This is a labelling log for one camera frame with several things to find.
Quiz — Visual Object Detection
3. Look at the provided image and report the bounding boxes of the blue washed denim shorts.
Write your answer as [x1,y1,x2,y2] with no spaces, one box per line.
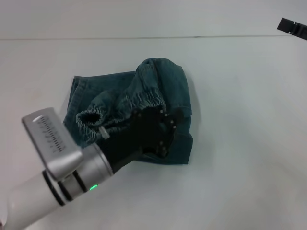
[63,57,194,166]

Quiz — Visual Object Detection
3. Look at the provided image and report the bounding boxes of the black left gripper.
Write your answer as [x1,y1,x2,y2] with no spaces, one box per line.
[100,107,186,169]

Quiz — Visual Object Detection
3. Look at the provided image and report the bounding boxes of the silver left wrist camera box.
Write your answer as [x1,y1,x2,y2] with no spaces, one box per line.
[21,107,83,182]

